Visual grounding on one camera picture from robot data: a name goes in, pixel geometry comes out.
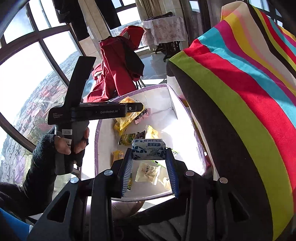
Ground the blue white snack packet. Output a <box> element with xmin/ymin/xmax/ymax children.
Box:
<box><xmin>132</xmin><ymin>138</ymin><xmax>166</xmax><ymax>160</ymax></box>

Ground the black sleeved left forearm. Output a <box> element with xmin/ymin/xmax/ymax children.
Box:
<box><xmin>1</xmin><ymin>161</ymin><xmax>57</xmax><ymax>219</ymax></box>

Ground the left hand in black glove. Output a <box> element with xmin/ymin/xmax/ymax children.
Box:
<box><xmin>32</xmin><ymin>126</ymin><xmax>90</xmax><ymax>176</ymax></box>

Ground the small yellow snack packet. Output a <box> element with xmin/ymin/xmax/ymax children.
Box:
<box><xmin>111</xmin><ymin>150</ymin><xmax>125</xmax><ymax>164</ymax></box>

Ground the cream snack packet in box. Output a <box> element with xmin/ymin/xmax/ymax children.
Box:
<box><xmin>135</xmin><ymin>162</ymin><xmax>161</xmax><ymax>185</ymax></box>

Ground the green yellow snack packet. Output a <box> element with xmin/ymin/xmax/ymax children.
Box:
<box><xmin>118</xmin><ymin>133</ymin><xmax>136</xmax><ymax>146</ymax></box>

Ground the white purple storage box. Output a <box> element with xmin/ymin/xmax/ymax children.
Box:
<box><xmin>94</xmin><ymin>83</ymin><xmax>212</xmax><ymax>202</ymax></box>

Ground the yellow plastic snack bag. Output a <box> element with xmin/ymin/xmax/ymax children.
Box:
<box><xmin>114</xmin><ymin>107</ymin><xmax>144</xmax><ymax>137</ymax></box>

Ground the pink snack packet in box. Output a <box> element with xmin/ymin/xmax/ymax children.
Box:
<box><xmin>134</xmin><ymin>108</ymin><xmax>151</xmax><ymax>125</ymax></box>

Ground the red jacket on chair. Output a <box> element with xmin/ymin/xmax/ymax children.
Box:
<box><xmin>84</xmin><ymin>26</ymin><xmax>144</xmax><ymax>102</ymax></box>

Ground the colourful striped cloth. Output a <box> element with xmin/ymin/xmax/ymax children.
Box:
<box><xmin>167</xmin><ymin>1</ymin><xmax>295</xmax><ymax>240</ymax></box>

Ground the table with floral cloth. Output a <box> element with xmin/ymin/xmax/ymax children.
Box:
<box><xmin>142</xmin><ymin>12</ymin><xmax>188</xmax><ymax>61</ymax></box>

